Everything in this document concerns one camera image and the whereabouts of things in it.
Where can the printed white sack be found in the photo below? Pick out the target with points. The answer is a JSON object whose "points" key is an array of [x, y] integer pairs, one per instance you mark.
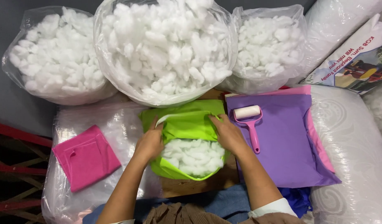
{"points": [[355, 59]]}

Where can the pink lint roller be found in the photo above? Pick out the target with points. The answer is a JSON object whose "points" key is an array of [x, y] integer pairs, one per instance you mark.
{"points": [[251, 124]]}

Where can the person's right hand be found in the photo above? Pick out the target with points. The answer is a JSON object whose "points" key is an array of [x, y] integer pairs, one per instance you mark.
{"points": [[229, 135]]}

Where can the purple pillow cover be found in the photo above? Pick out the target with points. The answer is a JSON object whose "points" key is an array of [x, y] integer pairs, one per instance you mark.
{"points": [[281, 143]]}

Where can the red metal rack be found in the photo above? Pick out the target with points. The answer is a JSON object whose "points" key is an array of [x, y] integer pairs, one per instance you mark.
{"points": [[13, 174]]}

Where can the person's left hand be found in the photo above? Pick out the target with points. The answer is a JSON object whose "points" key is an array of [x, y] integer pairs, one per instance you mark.
{"points": [[149, 144]]}

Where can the light pink pillow cover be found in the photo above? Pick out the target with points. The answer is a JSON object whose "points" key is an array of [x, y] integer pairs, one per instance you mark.
{"points": [[318, 146]]}

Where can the crumpled clear bag of stuffing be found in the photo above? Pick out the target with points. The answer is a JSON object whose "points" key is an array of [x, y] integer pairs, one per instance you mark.
{"points": [[268, 46]]}

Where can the small clear bag of stuffing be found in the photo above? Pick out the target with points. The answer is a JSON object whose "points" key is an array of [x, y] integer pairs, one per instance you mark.
{"points": [[58, 53]]}

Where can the white patterned plastic-wrapped pillow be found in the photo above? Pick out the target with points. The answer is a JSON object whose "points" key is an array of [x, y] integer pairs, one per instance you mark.
{"points": [[352, 155]]}

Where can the folded magenta cloth cover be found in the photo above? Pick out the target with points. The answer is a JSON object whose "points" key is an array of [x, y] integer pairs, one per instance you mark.
{"points": [[85, 158]]}

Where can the lime green pillow cover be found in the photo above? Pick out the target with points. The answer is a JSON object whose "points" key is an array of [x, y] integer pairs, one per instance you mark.
{"points": [[186, 124]]}

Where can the person's right fingers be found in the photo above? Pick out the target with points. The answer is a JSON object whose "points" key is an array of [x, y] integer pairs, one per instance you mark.
{"points": [[216, 118]]}

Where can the clear bag of white stuffing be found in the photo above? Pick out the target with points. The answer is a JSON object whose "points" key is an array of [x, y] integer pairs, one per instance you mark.
{"points": [[379, 112]]}

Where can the large clear bag of stuffing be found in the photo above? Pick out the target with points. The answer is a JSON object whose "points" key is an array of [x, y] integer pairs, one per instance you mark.
{"points": [[167, 46]]}

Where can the white fibre stuffing in cover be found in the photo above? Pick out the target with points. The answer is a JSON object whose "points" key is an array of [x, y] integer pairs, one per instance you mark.
{"points": [[194, 155]]}

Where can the person's body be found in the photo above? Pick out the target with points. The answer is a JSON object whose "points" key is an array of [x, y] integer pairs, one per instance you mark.
{"points": [[209, 208]]}

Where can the clear plastic-wrapped pillow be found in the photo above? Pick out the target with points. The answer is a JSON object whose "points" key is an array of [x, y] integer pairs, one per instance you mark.
{"points": [[94, 130]]}

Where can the bright blue cloth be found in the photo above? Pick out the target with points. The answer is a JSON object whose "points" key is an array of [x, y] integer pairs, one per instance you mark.
{"points": [[298, 199]]}

